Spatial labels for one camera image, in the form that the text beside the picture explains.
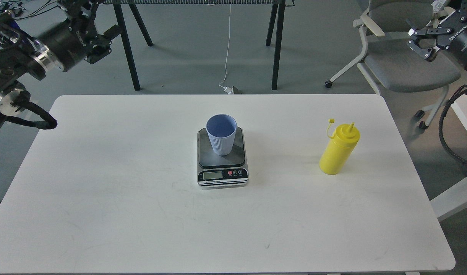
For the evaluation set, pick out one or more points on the white side table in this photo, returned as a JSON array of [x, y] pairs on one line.
[[454, 199]]

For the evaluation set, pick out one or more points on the black legged background table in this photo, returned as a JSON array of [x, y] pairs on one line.
[[186, 32]]

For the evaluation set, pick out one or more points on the yellow squeeze bottle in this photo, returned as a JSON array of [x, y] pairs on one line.
[[340, 146]]

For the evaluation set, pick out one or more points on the black digital kitchen scale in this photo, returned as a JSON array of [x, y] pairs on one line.
[[221, 171]]

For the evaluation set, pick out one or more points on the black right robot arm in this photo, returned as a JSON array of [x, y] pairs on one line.
[[450, 35]]

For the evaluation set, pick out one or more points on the blue ribbed plastic cup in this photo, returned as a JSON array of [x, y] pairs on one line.
[[221, 131]]

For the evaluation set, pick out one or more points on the white power adapter on floor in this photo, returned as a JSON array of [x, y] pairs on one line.
[[232, 90]]

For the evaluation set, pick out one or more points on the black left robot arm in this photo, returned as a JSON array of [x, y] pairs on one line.
[[22, 54]]

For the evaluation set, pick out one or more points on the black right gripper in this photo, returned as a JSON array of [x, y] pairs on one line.
[[428, 41]]

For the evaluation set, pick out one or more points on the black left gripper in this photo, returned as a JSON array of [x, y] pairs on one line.
[[76, 38]]

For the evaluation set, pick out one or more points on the grey office chair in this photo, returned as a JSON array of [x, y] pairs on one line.
[[386, 60]]

